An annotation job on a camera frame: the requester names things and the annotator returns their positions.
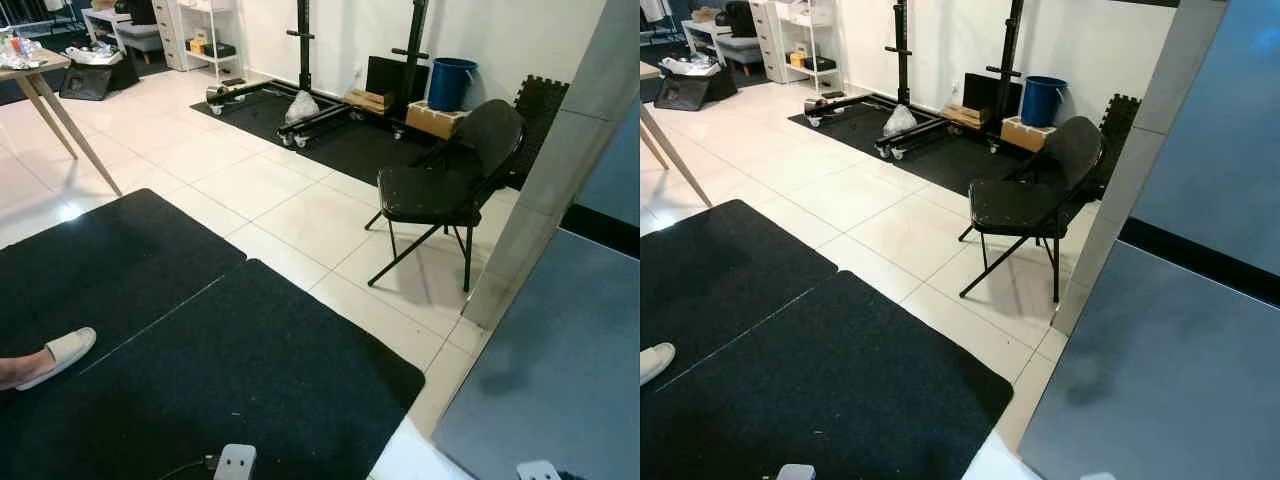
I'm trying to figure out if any white desk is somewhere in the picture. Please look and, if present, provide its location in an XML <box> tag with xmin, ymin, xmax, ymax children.
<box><xmin>80</xmin><ymin>5</ymin><xmax>131</xmax><ymax>51</ymax></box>
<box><xmin>685</xmin><ymin>15</ymin><xmax>736</xmax><ymax>66</ymax></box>

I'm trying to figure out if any wooden dining table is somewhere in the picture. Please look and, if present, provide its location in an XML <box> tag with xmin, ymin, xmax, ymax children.
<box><xmin>0</xmin><ymin>40</ymin><xmax>123</xmax><ymax>198</ymax></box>
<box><xmin>640</xmin><ymin>62</ymin><xmax>714</xmax><ymax>209</ymax></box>

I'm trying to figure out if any black foam puzzle mat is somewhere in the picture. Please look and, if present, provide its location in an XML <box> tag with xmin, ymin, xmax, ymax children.
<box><xmin>503</xmin><ymin>75</ymin><xmax>570</xmax><ymax>193</ymax></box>
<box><xmin>1093</xmin><ymin>93</ymin><xmax>1143</xmax><ymax>196</ymax></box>

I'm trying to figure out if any stainless steel fridge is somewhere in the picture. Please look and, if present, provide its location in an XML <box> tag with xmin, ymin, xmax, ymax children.
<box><xmin>432</xmin><ymin>100</ymin><xmax>641</xmax><ymax>480</ymax></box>
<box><xmin>1018</xmin><ymin>0</ymin><xmax>1280</xmax><ymax>480</ymax></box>

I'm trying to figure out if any blue plastic bucket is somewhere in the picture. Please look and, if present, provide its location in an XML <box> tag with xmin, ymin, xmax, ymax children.
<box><xmin>427</xmin><ymin>57</ymin><xmax>479</xmax><ymax>113</ymax></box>
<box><xmin>1020</xmin><ymin>75</ymin><xmax>1069</xmax><ymax>128</ymax></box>

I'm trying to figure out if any taped cardboard box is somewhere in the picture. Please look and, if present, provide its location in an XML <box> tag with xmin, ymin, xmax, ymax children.
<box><xmin>404</xmin><ymin>100</ymin><xmax>469</xmax><ymax>141</ymax></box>
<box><xmin>1000</xmin><ymin>116</ymin><xmax>1059</xmax><ymax>154</ymax></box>

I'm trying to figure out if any grey padded stool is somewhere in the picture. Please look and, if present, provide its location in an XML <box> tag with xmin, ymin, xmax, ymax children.
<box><xmin>715</xmin><ymin>36</ymin><xmax>763</xmax><ymax>69</ymax></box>
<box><xmin>120</xmin><ymin>24</ymin><xmax>166</xmax><ymax>56</ymax></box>

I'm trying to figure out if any black folding chair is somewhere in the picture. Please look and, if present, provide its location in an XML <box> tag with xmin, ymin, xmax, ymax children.
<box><xmin>958</xmin><ymin>115</ymin><xmax>1104</xmax><ymax>304</ymax></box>
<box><xmin>365</xmin><ymin>98</ymin><xmax>527</xmax><ymax>294</ymax></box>

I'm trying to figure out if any white drawer cabinet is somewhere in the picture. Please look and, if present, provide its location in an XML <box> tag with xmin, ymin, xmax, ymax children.
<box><xmin>150</xmin><ymin>0</ymin><xmax>189</xmax><ymax>73</ymax></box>
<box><xmin>750</xmin><ymin>0</ymin><xmax>791</xmax><ymax>83</ymax></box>

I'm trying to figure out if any person foot in white shoe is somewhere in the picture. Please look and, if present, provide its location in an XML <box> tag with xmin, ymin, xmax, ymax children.
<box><xmin>0</xmin><ymin>327</ymin><xmax>98</xmax><ymax>393</ymax></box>
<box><xmin>640</xmin><ymin>342</ymin><xmax>677</xmax><ymax>387</ymax></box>

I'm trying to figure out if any black metal rack frame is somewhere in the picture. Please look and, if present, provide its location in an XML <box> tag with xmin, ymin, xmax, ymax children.
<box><xmin>805</xmin><ymin>0</ymin><xmax>1031</xmax><ymax>161</ymax></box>
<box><xmin>207</xmin><ymin>0</ymin><xmax>433</xmax><ymax>149</ymax></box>

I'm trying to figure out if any black bin with white bag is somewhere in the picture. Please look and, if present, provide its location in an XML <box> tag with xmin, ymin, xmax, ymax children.
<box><xmin>655</xmin><ymin>55</ymin><xmax>739</xmax><ymax>112</ymax></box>
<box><xmin>58</xmin><ymin>45</ymin><xmax>141</xmax><ymax>102</ymax></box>

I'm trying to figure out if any black flat monitor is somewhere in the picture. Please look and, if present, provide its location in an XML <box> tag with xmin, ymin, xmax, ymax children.
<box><xmin>365</xmin><ymin>55</ymin><xmax>431</xmax><ymax>109</ymax></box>
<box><xmin>962</xmin><ymin>72</ymin><xmax>1023</xmax><ymax>119</ymax></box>

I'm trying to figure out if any black gym floor mat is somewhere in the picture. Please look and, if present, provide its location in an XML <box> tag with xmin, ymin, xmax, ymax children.
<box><xmin>787</xmin><ymin>95</ymin><xmax>1101</xmax><ymax>198</ymax></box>
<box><xmin>190</xmin><ymin>78</ymin><xmax>526</xmax><ymax>193</ymax></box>

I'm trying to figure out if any white open shelf unit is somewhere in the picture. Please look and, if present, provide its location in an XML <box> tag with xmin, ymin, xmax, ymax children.
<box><xmin>780</xmin><ymin>0</ymin><xmax>839</xmax><ymax>93</ymax></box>
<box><xmin>180</xmin><ymin>0</ymin><xmax>241</xmax><ymax>83</ymax></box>

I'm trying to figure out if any white plastic bag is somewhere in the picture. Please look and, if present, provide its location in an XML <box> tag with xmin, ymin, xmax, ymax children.
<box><xmin>882</xmin><ymin>103</ymin><xmax>919</xmax><ymax>139</ymax></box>
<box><xmin>284</xmin><ymin>90</ymin><xmax>321</xmax><ymax>127</ymax></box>

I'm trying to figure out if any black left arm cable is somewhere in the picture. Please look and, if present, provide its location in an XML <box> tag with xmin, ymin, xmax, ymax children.
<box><xmin>158</xmin><ymin>455</ymin><xmax>221</xmax><ymax>480</ymax></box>

